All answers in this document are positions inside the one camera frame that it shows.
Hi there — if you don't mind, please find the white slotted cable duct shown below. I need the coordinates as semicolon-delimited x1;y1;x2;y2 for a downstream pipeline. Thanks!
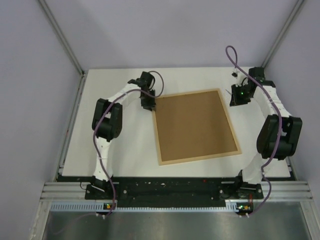
51;199;253;212

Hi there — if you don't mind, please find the aluminium front rail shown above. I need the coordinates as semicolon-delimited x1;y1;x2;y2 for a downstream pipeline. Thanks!
40;181;314;202

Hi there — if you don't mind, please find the aluminium right table rail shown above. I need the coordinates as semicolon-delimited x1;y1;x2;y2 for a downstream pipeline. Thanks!
259;68;298;181

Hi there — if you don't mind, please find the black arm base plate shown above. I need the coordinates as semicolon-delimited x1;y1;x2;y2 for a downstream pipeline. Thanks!
85;176;264;202

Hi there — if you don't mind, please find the wooden picture frame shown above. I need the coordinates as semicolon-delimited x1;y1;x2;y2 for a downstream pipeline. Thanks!
152;88;242;166

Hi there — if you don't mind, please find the aluminium right corner post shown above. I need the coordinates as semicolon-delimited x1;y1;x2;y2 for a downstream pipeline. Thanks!
261;0;307;69

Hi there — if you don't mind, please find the aluminium left corner post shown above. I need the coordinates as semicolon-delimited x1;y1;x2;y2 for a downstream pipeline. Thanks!
36;0;84;76

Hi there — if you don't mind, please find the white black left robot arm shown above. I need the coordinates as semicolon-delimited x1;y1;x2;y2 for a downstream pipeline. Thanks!
91;71;158;199

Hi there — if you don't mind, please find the aluminium left table rail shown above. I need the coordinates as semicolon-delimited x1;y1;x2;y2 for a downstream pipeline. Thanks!
52;71;88;182

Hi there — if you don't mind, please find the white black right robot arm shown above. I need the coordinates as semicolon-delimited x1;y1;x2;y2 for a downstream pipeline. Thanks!
229;67;303;198

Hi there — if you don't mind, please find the aluminium table rail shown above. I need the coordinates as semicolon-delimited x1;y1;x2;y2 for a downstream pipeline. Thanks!
52;71;88;182
259;68;298;181

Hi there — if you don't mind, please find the aluminium corner post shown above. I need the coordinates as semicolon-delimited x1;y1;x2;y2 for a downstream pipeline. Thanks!
261;0;307;69
36;0;84;76

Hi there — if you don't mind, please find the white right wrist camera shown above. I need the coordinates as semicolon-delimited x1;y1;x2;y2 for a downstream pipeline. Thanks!
231;69;248;87

